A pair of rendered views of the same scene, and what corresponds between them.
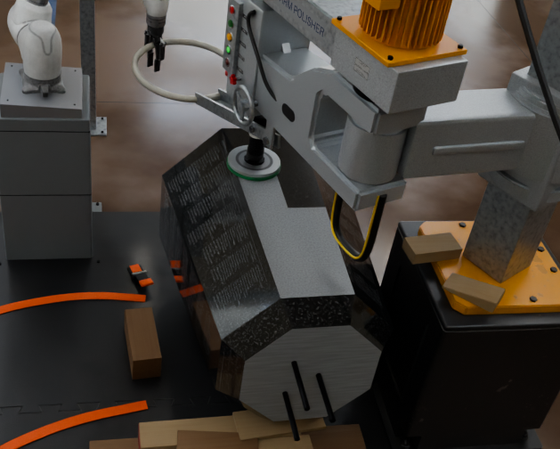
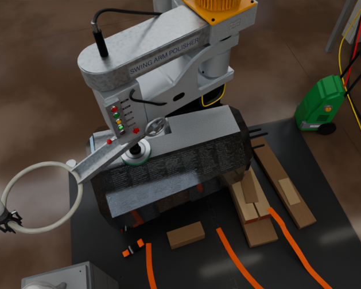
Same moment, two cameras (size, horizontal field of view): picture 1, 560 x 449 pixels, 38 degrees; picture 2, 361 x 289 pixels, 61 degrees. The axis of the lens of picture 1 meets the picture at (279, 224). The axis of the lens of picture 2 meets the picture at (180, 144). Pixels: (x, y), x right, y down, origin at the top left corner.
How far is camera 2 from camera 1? 2.57 m
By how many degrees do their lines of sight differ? 55
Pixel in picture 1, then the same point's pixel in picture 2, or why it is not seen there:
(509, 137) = not seen: hidden behind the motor
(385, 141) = not seen: hidden behind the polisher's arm
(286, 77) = (170, 87)
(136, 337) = (189, 235)
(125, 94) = not seen: outside the picture
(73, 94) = (66, 276)
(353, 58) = (228, 25)
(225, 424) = (236, 185)
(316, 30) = (191, 43)
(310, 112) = (195, 79)
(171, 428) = (245, 206)
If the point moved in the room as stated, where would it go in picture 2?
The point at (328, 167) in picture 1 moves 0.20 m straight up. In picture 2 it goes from (214, 83) to (216, 58)
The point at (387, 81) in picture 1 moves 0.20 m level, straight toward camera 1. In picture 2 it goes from (252, 12) to (291, 14)
